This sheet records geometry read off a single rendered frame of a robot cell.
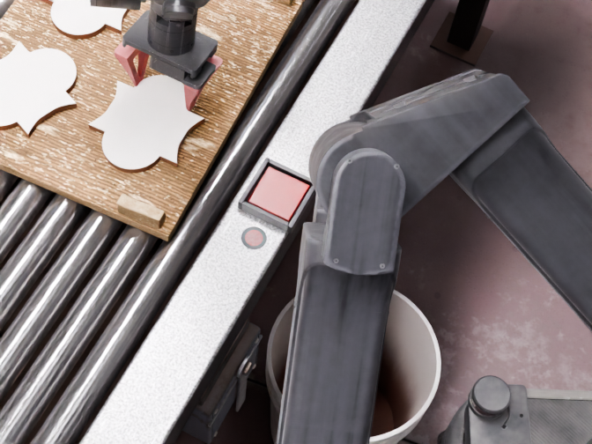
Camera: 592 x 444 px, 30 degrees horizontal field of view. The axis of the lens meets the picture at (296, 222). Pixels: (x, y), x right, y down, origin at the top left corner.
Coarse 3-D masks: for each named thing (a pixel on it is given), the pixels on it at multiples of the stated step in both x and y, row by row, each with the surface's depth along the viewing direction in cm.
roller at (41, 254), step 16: (48, 208) 137; (64, 208) 137; (80, 208) 138; (48, 224) 136; (64, 224) 137; (32, 240) 134; (48, 240) 135; (16, 256) 133; (32, 256) 134; (48, 256) 135; (0, 272) 133; (16, 272) 132; (32, 272) 133; (0, 288) 131; (16, 288) 132; (0, 304) 130; (16, 304) 132; (0, 320) 130
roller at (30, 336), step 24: (96, 216) 137; (72, 240) 135; (96, 240) 135; (72, 264) 133; (48, 288) 132; (72, 288) 133; (24, 312) 130; (48, 312) 131; (24, 336) 129; (0, 360) 127; (24, 360) 129; (0, 384) 126
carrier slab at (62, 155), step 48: (240, 0) 152; (0, 48) 146; (96, 48) 147; (240, 48) 148; (96, 96) 143; (240, 96) 145; (0, 144) 139; (48, 144) 139; (96, 144) 140; (192, 144) 141; (96, 192) 136; (144, 192) 137; (192, 192) 137
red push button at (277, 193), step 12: (264, 180) 140; (276, 180) 140; (288, 180) 140; (252, 192) 139; (264, 192) 139; (276, 192) 139; (288, 192) 139; (300, 192) 139; (264, 204) 138; (276, 204) 138; (288, 204) 138; (288, 216) 138
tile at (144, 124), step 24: (120, 96) 142; (144, 96) 142; (168, 96) 142; (96, 120) 140; (120, 120) 140; (144, 120) 140; (168, 120) 140; (192, 120) 141; (120, 144) 138; (144, 144) 139; (168, 144) 139; (120, 168) 138; (144, 168) 138
